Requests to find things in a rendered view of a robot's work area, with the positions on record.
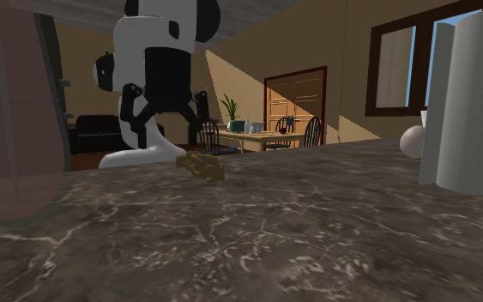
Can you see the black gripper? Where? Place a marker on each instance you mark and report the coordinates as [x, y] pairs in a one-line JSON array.
[[168, 75]]

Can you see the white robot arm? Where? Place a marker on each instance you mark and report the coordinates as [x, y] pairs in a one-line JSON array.
[[131, 54]]

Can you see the black spindle chair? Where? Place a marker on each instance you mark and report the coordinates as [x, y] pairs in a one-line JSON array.
[[209, 138], [285, 125], [313, 131]]

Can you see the black sofa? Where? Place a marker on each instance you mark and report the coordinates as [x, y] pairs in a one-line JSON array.
[[94, 131]]

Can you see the wooden dining table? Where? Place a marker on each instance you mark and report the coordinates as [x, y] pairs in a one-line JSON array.
[[262, 136]]

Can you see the dark door with hinges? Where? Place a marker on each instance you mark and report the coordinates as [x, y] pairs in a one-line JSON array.
[[55, 62]]

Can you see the brown panelled door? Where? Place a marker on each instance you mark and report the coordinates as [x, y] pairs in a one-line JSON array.
[[295, 96]]

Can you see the pink translucent container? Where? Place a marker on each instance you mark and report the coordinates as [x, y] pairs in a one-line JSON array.
[[15, 108]]

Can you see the dark framed window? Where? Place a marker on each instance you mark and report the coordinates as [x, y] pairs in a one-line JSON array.
[[396, 67]]

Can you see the white ball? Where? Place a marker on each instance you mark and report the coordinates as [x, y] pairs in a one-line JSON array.
[[411, 142]]

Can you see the tall white slab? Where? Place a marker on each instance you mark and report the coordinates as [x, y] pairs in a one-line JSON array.
[[438, 104]]

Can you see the white paper towel roll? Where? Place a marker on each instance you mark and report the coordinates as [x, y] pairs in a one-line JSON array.
[[475, 104]]

